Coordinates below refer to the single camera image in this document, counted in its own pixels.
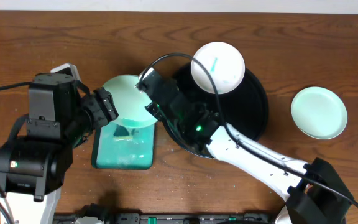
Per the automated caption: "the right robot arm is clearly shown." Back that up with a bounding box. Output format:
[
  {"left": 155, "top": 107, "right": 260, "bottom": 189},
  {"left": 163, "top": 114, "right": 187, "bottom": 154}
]
[{"left": 138, "top": 75, "right": 355, "bottom": 223}]

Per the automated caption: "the dark green sponge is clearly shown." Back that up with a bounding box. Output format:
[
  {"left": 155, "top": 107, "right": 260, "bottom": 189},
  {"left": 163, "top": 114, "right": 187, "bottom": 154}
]
[{"left": 113, "top": 125, "right": 133, "bottom": 141}]

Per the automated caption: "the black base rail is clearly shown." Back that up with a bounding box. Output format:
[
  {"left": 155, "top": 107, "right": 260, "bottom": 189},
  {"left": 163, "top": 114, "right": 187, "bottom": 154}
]
[{"left": 52, "top": 204, "right": 272, "bottom": 224}]

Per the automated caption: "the light green plate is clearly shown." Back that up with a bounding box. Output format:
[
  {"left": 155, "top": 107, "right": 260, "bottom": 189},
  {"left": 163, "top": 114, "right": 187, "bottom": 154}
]
[
  {"left": 290, "top": 86, "right": 348, "bottom": 140},
  {"left": 103, "top": 75, "right": 157, "bottom": 128}
]

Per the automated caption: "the light green plate front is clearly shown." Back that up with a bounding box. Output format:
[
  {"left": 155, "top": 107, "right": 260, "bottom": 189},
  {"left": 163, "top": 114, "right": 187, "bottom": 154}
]
[{"left": 103, "top": 75, "right": 157, "bottom": 128}]

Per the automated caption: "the white plate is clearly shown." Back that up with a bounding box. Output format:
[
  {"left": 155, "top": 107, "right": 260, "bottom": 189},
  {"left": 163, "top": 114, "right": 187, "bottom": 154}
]
[{"left": 193, "top": 42, "right": 246, "bottom": 95}]

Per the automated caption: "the black round tray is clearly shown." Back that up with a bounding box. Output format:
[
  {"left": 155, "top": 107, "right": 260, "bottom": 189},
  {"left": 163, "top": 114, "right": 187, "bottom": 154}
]
[{"left": 162, "top": 64, "right": 269, "bottom": 158}]

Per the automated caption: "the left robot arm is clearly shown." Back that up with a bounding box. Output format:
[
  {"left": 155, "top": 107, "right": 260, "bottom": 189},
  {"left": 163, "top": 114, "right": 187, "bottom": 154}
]
[{"left": 0, "top": 63, "right": 119, "bottom": 223}]

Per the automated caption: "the green rectangular soapy tray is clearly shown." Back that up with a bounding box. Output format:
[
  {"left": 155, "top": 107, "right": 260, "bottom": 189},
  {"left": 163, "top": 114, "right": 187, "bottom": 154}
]
[{"left": 91, "top": 123, "right": 155, "bottom": 170}]

